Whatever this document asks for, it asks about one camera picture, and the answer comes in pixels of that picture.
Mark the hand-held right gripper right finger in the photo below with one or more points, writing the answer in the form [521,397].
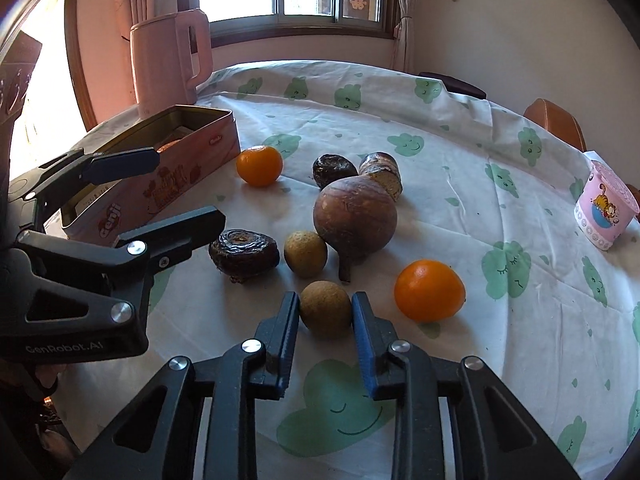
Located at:
[363,347]

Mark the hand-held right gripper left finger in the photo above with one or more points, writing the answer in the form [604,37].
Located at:
[286,345]

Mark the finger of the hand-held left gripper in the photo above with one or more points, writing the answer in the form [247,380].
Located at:
[125,163]
[175,230]

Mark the round tan kiwi fruit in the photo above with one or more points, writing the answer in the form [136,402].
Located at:
[325,312]
[305,254]

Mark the dark ringed water chestnut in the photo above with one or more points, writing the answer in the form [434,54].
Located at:
[244,257]

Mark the large oblong orange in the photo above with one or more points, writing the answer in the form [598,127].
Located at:
[429,291]

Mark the pink tin box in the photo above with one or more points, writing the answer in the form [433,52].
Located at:
[210,145]

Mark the small round orange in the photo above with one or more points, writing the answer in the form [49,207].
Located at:
[259,166]

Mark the large brown round root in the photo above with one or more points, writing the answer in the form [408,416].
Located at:
[355,217]

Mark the dark and tan water chestnut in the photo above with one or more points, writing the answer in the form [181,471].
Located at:
[382,172]

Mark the pink electric kettle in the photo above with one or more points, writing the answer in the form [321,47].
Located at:
[160,70]

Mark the white green cloud tablecloth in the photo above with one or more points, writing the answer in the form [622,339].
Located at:
[450,210]

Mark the pink cartoon cat cup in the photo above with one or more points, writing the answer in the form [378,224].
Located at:
[602,210]

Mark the dark round stool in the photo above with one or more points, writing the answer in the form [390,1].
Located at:
[452,85]

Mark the brown leather chair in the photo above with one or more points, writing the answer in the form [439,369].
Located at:
[555,122]

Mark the pale narrow curtain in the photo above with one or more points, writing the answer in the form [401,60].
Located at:
[407,10]

